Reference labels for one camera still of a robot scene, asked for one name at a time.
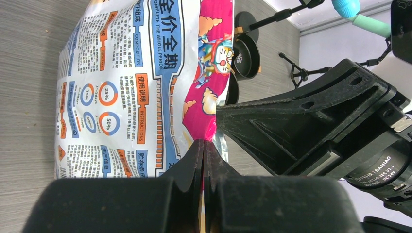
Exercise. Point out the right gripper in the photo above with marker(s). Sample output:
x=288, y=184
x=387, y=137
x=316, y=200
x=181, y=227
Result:
x=349, y=123

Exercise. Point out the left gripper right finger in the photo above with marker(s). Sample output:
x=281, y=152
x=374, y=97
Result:
x=272, y=204

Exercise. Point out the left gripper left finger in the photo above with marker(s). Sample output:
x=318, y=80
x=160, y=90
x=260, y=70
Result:
x=170, y=203

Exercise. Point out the colourful pet food bag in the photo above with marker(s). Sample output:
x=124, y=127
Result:
x=138, y=83

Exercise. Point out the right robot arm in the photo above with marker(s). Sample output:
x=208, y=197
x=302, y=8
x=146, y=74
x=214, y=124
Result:
x=400, y=76

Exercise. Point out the near black pet bowl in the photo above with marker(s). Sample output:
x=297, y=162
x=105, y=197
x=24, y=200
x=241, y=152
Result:
x=233, y=90

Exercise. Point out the black pet bowl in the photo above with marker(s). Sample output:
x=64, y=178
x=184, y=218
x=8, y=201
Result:
x=233, y=90
x=246, y=61

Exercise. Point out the far black pet bowl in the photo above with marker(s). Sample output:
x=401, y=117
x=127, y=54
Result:
x=246, y=61

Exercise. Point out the green microphone tripod stand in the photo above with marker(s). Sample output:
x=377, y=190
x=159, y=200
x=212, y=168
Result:
x=299, y=75

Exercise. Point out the green microphone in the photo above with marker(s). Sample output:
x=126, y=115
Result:
x=371, y=25

